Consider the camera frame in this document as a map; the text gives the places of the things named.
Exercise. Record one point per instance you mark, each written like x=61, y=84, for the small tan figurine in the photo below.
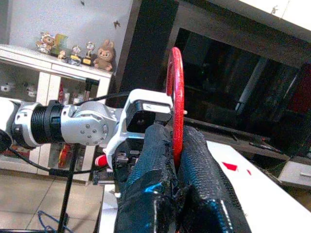
x=62, y=54

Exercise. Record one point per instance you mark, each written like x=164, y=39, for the red plastic hanger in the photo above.
x=179, y=121

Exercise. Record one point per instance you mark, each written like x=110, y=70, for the low white drawer unit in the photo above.
x=291, y=170

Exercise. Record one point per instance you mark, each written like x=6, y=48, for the white metal pole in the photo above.
x=250, y=85

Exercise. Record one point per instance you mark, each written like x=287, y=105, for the small gold trophy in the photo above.
x=88, y=57
x=75, y=56

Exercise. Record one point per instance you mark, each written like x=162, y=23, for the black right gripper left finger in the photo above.
x=145, y=189

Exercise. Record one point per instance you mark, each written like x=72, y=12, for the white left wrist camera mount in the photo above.
x=145, y=94

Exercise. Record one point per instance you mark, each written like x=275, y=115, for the brown plush toy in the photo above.
x=105, y=55

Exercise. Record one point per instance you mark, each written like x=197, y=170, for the green and yellow box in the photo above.
x=60, y=42

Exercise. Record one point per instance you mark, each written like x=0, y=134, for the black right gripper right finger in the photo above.
x=206, y=189

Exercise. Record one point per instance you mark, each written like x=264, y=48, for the black TV cabinet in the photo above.
x=150, y=48

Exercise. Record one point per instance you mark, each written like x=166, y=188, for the white glass door cabinet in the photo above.
x=45, y=82

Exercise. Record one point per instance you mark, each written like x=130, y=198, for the tiger plush figurine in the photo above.
x=45, y=42

